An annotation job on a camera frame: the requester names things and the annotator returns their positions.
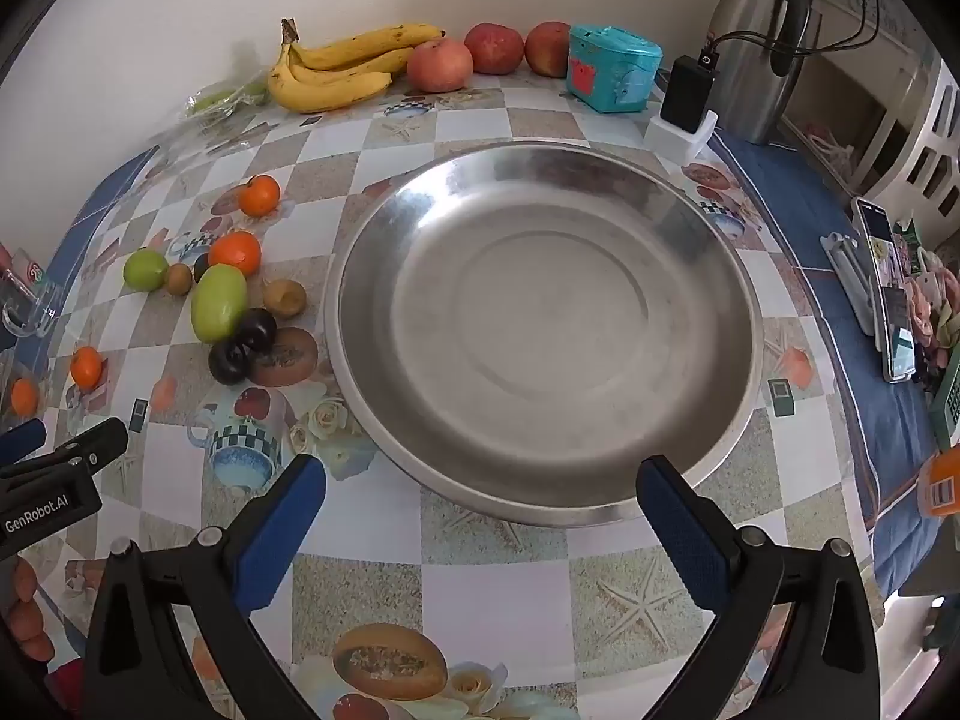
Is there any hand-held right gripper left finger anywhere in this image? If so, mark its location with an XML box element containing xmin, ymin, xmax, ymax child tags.
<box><xmin>81</xmin><ymin>454</ymin><xmax>329</xmax><ymax>720</ymax></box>

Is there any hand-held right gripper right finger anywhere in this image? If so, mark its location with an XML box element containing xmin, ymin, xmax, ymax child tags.
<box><xmin>636</xmin><ymin>455</ymin><xmax>882</xmax><ymax>720</ymax></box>

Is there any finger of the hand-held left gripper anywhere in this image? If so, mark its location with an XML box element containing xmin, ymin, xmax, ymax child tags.
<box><xmin>0</xmin><ymin>418</ymin><xmax>47</xmax><ymax>466</ymax></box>
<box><xmin>0</xmin><ymin>418</ymin><xmax>130</xmax><ymax>492</ymax></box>

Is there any small green jujube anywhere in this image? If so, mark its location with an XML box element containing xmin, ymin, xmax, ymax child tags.
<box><xmin>123</xmin><ymin>249</ymin><xmax>170</xmax><ymax>292</ymax></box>

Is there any large green jujube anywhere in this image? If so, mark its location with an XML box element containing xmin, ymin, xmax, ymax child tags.
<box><xmin>190</xmin><ymin>264</ymin><xmax>249</xmax><ymax>342</ymax></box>

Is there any large brown kiwi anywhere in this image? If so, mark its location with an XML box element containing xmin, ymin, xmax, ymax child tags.
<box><xmin>262</xmin><ymin>279</ymin><xmax>308</xmax><ymax>320</ymax></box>

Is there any large stainless steel plate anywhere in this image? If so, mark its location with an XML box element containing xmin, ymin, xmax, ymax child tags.
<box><xmin>324</xmin><ymin>139</ymin><xmax>764</xmax><ymax>528</ymax></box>

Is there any person's left hand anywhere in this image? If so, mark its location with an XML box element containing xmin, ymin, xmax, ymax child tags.
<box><xmin>6</xmin><ymin>559</ymin><xmax>57</xmax><ymax>665</ymax></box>

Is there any clear plastic container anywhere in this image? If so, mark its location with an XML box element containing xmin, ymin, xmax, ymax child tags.
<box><xmin>0</xmin><ymin>349</ymin><xmax>102</xmax><ymax>436</ymax></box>

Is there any glass mug with red print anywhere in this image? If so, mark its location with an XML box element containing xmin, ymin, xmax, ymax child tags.
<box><xmin>0</xmin><ymin>244</ymin><xmax>68</xmax><ymax>338</ymax></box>

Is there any checkered printed tablecloth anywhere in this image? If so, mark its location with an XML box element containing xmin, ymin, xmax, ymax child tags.
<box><xmin>0</xmin><ymin>82</ymin><xmax>946</xmax><ymax>720</ymax></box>

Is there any orange packet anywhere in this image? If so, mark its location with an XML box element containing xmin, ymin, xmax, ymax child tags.
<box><xmin>919</xmin><ymin>446</ymin><xmax>960</xmax><ymax>518</ymax></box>

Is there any green box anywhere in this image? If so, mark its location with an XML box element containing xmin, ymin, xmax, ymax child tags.
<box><xmin>928</xmin><ymin>352</ymin><xmax>960</xmax><ymax>447</ymax></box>

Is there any smartphone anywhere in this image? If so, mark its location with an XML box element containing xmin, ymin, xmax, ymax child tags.
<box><xmin>877</xmin><ymin>286</ymin><xmax>917</xmax><ymax>385</ymax></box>
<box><xmin>851</xmin><ymin>196</ymin><xmax>897</xmax><ymax>278</ymax></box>

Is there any white phone stand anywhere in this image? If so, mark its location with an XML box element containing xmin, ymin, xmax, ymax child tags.
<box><xmin>821</xmin><ymin>232</ymin><xmax>882</xmax><ymax>335</ymax></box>

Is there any pink cloth pile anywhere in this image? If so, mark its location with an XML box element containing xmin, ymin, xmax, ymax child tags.
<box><xmin>904</xmin><ymin>247</ymin><xmax>960</xmax><ymax>372</ymax></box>

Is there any clear plastic bag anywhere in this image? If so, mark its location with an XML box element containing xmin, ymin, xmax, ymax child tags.
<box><xmin>157</xmin><ymin>64</ymin><xmax>275</xmax><ymax>147</ymax></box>

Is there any white charger stand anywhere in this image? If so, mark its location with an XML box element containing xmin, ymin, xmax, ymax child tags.
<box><xmin>645</xmin><ymin>111</ymin><xmax>719</xmax><ymax>164</ymax></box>

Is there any black charger block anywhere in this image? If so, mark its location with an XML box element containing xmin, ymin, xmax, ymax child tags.
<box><xmin>660</xmin><ymin>52</ymin><xmax>719</xmax><ymax>134</ymax></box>

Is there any yellow banana bunch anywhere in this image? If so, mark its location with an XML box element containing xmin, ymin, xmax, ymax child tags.
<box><xmin>268</xmin><ymin>17</ymin><xmax>446</xmax><ymax>115</ymax></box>

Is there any white laundry basket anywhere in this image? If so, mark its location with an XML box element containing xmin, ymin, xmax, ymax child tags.
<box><xmin>874</xmin><ymin>52</ymin><xmax>960</xmax><ymax>211</ymax></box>

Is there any teal box with red sticker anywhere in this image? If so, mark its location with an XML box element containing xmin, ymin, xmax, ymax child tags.
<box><xmin>566</xmin><ymin>25</ymin><xmax>665</xmax><ymax>115</ymax></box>

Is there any pink-red apple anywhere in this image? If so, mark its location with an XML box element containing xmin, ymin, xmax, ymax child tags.
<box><xmin>407</xmin><ymin>37</ymin><xmax>475</xmax><ymax>93</ymax></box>

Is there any steel thermos jug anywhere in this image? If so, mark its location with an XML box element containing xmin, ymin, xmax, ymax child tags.
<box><xmin>697</xmin><ymin>0</ymin><xmax>826</xmax><ymax>147</ymax></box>

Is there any red apple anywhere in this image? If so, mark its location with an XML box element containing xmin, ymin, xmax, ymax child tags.
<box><xmin>523</xmin><ymin>21</ymin><xmax>572</xmax><ymax>80</ymax></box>
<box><xmin>463</xmin><ymin>21</ymin><xmax>524</xmax><ymax>76</ymax></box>

